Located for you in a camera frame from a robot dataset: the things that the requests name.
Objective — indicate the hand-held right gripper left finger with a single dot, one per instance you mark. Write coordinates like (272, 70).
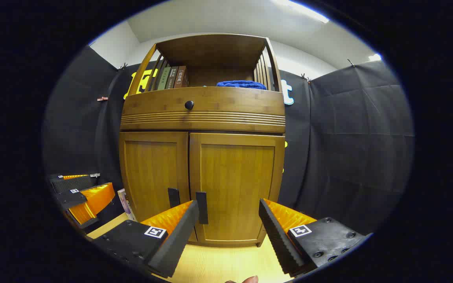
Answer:
(177, 239)

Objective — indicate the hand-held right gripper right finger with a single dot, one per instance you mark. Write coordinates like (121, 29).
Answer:
(275, 236)

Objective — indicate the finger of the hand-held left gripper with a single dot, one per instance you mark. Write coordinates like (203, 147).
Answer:
(73, 184)
(94, 198)

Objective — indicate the wooden cabinet door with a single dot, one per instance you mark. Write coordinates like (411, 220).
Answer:
(236, 177)
(150, 173)

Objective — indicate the wooden double-door shoe cabinet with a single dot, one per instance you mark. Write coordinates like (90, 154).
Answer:
(210, 51)

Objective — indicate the purple and white book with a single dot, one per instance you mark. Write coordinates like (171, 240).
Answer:
(126, 202)

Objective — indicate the black backdrop cloth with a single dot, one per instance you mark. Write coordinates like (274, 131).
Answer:
(352, 149)

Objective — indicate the small black clip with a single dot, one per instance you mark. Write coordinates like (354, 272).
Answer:
(122, 66)
(350, 62)
(304, 77)

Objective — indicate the green book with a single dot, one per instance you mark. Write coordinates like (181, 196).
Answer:
(164, 78)

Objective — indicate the wooden drawer with black knob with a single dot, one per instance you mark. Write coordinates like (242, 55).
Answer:
(226, 104)

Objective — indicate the grey-brown book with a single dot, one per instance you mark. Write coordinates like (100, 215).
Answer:
(171, 77)

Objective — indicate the reddish-brown book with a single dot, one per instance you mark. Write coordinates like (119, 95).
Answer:
(181, 76)

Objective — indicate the blue folded towel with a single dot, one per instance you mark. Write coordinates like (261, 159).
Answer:
(242, 84)

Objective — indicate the small ceiling light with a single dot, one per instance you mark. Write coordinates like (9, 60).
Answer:
(375, 57)

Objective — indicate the long ceiling light strip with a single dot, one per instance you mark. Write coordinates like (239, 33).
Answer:
(303, 10)

